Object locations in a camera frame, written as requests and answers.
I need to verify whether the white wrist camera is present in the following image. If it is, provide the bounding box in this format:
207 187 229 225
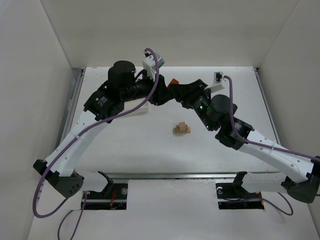
142 54 165 80
205 71 225 93

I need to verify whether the aluminium rail left side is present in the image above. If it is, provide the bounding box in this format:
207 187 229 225
52 68 86 160

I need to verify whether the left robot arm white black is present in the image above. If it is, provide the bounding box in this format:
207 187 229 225
33 55 168 199

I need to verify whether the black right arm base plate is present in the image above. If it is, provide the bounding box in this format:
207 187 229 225
215 182 265 210

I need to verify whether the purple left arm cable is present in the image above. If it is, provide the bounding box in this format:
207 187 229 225
32 47 161 240

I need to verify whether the orange triangular wood block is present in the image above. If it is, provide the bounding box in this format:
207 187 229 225
167 78 179 90

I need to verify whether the light wood cube block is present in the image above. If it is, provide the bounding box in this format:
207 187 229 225
178 122 188 131

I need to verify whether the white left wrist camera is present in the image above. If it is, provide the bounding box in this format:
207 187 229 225
142 54 165 80

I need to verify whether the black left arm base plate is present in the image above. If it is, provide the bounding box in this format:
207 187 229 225
80 182 128 211

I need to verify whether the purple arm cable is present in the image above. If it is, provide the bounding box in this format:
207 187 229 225
222 74 320 216
32 47 161 240

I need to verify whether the long light wood block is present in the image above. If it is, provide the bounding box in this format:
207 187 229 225
173 125 191 134

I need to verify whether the white plastic tray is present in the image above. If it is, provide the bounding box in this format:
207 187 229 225
123 96 151 116

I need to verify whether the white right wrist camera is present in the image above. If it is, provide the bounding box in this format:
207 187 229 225
205 71 225 93

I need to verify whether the striped dark wood block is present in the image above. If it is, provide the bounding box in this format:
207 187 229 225
175 124 189 133

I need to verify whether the aluminium rail front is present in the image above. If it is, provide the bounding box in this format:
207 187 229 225
51 170 293 180

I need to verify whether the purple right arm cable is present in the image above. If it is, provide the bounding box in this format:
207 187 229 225
222 74 320 216

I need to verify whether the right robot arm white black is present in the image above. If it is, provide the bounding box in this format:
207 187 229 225
168 76 320 204

